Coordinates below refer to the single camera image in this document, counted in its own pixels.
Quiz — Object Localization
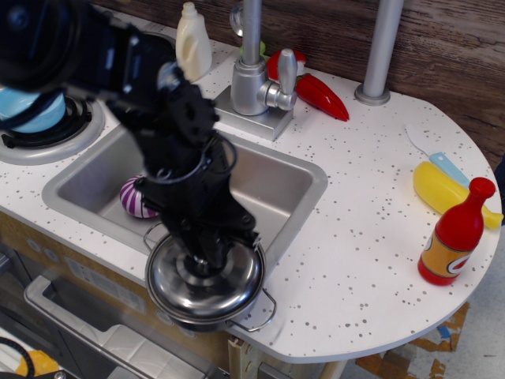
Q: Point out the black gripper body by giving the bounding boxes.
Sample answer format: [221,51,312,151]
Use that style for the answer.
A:
[136,170,259,248]

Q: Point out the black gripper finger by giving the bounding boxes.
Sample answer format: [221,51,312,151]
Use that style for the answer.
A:
[204,236,242,272]
[170,228,208,261]

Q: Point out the steel pot lid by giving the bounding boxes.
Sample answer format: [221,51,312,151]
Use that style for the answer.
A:
[145,237,266,323]

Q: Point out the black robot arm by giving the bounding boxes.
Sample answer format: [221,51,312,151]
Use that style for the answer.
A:
[1,1,260,272]

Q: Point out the purple striped toy onion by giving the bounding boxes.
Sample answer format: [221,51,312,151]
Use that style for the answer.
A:
[119,174,158,219]

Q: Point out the metal sink basin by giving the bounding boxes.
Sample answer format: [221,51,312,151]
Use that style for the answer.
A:
[42,111,327,268]

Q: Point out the silver toy faucet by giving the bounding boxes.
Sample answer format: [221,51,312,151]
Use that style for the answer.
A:
[215,0,297,141]

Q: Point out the front left stove burner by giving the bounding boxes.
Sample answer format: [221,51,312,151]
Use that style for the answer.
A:
[1,96,105,166]

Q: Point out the cream toy detergent bottle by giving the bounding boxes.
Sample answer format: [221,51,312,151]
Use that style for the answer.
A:
[176,2,212,82]

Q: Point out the red white toy mushroom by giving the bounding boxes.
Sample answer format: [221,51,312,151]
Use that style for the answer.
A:
[267,50,307,82]

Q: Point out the red toy chili pepper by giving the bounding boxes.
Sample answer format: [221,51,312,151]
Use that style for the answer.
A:
[296,73,350,122]

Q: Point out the yellow object on floor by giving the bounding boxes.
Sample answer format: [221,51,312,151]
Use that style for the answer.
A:
[15,350,60,377]

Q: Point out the grey support pole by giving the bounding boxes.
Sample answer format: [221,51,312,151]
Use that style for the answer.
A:
[354,0,404,106]

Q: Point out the blue toy bowl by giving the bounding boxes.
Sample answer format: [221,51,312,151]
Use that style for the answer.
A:
[1,88,66,133]

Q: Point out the blue white toy knife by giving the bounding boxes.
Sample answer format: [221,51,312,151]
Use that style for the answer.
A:
[405,124,470,188]

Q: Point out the yellow toy banana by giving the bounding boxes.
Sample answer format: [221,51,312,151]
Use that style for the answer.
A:
[413,160,504,230]

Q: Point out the red toy ketchup bottle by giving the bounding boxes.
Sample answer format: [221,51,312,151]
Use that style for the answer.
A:
[417,177,496,286]

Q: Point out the steel pot with handles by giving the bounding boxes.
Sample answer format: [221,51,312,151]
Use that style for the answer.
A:
[143,223,277,333]

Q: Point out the oven door with handle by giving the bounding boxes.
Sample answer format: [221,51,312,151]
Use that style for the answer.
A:
[24,276,230,378]

